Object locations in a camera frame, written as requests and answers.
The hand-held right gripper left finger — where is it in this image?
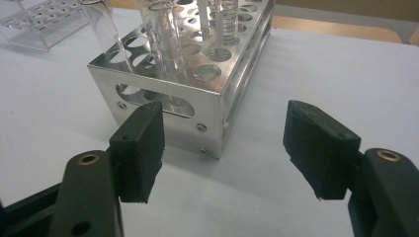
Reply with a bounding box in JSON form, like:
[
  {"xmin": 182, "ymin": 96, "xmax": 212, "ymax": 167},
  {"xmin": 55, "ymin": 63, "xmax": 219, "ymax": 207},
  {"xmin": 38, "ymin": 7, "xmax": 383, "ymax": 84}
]
[{"xmin": 108, "ymin": 100, "xmax": 166, "ymax": 204}]

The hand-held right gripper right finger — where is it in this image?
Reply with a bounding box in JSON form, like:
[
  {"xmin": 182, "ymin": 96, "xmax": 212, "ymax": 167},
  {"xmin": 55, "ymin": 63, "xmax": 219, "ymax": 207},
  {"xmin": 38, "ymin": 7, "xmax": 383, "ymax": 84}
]
[{"xmin": 282, "ymin": 99, "xmax": 363, "ymax": 201}]

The metal test tube rack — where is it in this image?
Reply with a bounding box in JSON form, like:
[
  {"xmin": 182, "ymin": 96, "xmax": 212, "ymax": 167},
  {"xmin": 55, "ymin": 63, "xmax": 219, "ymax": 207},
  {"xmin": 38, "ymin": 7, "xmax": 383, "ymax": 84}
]
[{"xmin": 87, "ymin": 0, "xmax": 276, "ymax": 161}]

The orange-capped test tube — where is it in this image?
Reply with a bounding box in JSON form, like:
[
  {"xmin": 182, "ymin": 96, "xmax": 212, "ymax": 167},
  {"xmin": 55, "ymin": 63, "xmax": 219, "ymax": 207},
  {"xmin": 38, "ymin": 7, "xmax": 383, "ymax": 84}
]
[
  {"xmin": 136, "ymin": 0, "xmax": 187, "ymax": 82},
  {"xmin": 80, "ymin": 0, "xmax": 136, "ymax": 72}
]

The red-capped test tube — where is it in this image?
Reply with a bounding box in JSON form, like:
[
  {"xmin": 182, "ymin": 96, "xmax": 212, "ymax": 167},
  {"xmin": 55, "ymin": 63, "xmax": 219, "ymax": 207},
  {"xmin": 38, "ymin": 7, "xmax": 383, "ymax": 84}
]
[{"xmin": 213, "ymin": 0, "xmax": 240, "ymax": 47}]

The clear acrylic test tube rack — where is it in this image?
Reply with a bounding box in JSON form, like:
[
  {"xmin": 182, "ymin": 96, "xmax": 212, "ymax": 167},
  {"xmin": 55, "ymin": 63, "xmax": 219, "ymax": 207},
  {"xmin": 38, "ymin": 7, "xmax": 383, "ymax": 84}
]
[{"xmin": 0, "ymin": 0, "xmax": 92, "ymax": 52}]

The white table cover sheet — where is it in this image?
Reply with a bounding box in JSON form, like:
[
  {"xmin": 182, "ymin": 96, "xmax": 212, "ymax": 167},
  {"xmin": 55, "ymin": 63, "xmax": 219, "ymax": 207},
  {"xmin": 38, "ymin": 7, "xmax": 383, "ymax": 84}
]
[{"xmin": 0, "ymin": 6, "xmax": 419, "ymax": 237}]

